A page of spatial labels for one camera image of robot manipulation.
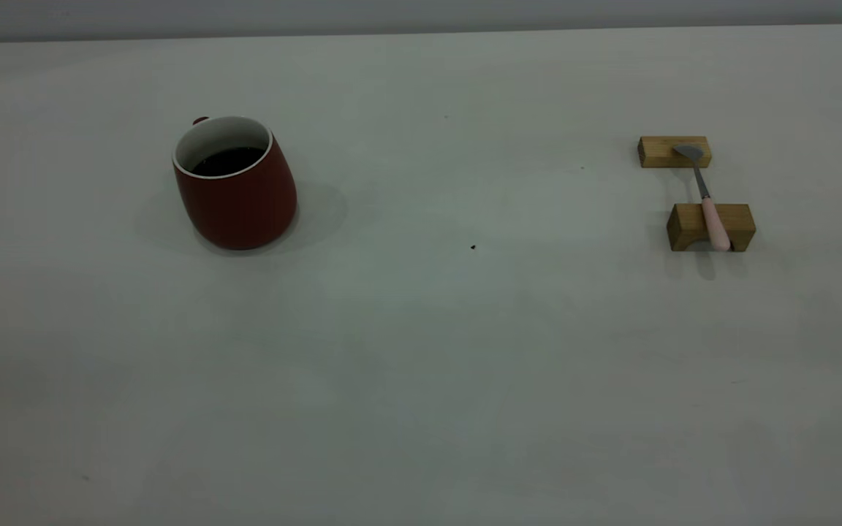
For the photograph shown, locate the red ceramic cup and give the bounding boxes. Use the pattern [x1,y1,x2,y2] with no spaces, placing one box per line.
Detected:
[172,115,298,251]

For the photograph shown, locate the pink handled metal spoon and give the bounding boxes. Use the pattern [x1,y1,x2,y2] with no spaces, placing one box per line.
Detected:
[673,144,732,252]

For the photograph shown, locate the flat rectangular wooden block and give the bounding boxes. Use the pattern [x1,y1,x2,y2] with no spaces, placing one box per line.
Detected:
[637,136,713,169]

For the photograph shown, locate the arched wooden block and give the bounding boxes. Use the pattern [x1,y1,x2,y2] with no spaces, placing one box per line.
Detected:
[667,203,756,252]

